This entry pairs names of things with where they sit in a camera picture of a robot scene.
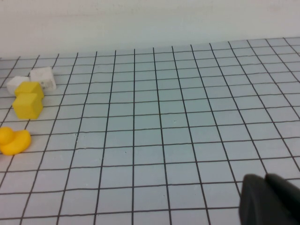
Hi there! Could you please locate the yellow rubber duck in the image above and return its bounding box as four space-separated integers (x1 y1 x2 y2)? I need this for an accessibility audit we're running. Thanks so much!
0 127 32 156

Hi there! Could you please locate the yellow cube block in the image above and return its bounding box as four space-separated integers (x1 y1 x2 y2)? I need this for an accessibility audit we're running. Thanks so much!
14 82 45 99
12 92 44 120

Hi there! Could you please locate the white block with dots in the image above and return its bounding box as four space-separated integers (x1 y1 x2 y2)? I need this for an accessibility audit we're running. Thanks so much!
30 66 58 91

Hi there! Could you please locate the plain white block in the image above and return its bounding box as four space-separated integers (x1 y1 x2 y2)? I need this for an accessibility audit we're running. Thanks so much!
6 75 30 96

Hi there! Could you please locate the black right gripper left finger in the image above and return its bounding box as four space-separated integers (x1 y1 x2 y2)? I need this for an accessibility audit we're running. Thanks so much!
238 173 282 225

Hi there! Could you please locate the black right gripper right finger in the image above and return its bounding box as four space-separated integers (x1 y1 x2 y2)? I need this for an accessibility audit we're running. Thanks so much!
264 173 300 225

